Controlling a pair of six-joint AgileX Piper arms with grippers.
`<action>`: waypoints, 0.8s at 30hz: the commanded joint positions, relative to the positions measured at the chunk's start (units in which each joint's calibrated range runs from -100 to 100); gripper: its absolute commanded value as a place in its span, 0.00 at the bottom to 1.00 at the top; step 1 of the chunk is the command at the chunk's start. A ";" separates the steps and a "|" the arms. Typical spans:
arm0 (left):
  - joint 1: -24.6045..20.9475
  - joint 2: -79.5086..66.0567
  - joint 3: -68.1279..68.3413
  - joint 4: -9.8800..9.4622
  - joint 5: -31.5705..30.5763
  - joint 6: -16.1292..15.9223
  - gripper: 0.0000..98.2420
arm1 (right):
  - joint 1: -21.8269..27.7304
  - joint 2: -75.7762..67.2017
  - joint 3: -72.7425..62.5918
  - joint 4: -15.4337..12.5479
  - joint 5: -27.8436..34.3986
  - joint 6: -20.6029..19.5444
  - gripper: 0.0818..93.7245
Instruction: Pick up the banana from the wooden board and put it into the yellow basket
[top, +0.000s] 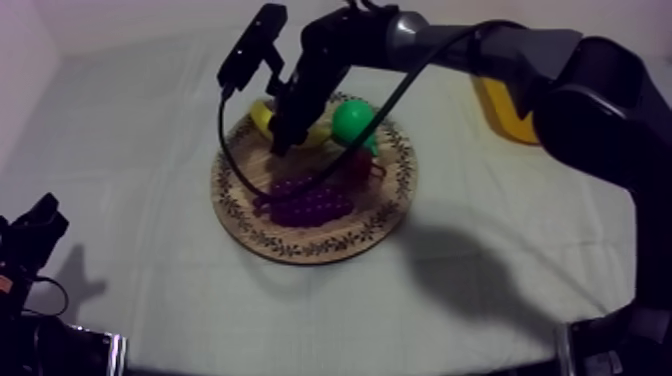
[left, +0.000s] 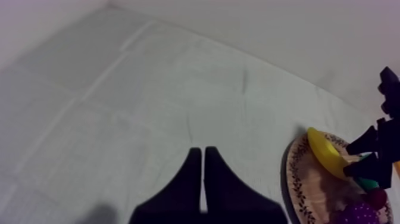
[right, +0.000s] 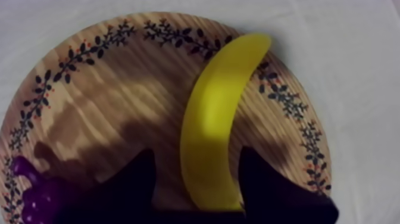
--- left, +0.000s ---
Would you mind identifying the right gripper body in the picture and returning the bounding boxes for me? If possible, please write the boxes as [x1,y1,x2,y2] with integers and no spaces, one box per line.
[376,66,400,189]

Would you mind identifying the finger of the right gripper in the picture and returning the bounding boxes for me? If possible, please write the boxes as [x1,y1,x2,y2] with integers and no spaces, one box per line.
[342,153,393,189]
[345,125,380,156]

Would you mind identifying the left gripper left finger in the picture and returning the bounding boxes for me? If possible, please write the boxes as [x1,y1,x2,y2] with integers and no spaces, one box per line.
[129,147,203,224]

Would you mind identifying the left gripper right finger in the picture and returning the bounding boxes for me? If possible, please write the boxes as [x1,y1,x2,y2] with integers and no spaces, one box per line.
[204,145,289,224]

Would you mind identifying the yellow toy banana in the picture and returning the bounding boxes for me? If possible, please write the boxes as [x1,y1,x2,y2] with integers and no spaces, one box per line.
[307,126,351,181]

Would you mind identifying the green toy pear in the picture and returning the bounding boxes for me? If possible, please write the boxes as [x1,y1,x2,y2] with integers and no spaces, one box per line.
[355,151,382,192]

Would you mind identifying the small red fruit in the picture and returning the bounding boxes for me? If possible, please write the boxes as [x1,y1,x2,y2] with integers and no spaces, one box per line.
[363,187,389,211]

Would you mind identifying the purple toy grapes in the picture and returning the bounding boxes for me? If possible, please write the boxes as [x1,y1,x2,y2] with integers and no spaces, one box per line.
[335,201,382,224]

